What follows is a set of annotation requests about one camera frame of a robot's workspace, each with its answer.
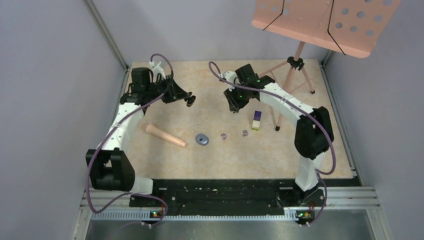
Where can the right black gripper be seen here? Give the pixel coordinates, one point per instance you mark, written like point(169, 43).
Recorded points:
point(235, 105)

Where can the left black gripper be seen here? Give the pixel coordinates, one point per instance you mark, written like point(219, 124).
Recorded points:
point(174, 92)

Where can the black earbud charging case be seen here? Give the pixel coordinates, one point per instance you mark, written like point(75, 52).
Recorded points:
point(190, 100)

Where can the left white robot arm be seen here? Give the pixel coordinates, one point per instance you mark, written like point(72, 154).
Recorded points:
point(110, 168)

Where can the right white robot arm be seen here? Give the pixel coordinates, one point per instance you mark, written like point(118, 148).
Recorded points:
point(313, 136)

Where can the grey earbud charging case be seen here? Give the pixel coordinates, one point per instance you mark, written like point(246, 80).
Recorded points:
point(202, 139)

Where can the purple and cream block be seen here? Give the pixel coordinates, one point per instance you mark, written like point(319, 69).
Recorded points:
point(256, 120)

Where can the pink tapered wooden leg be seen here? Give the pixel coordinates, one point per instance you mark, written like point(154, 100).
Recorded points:
point(153, 130)

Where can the pink music stand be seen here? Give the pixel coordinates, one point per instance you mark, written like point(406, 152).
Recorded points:
point(350, 27)

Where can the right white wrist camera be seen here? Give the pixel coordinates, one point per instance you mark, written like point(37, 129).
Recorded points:
point(231, 77)

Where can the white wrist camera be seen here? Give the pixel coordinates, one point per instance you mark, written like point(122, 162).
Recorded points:
point(157, 69)
point(231, 77)

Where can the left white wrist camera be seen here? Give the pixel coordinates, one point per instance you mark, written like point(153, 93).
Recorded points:
point(157, 69)

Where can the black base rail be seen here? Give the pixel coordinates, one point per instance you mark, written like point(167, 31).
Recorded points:
point(229, 197)

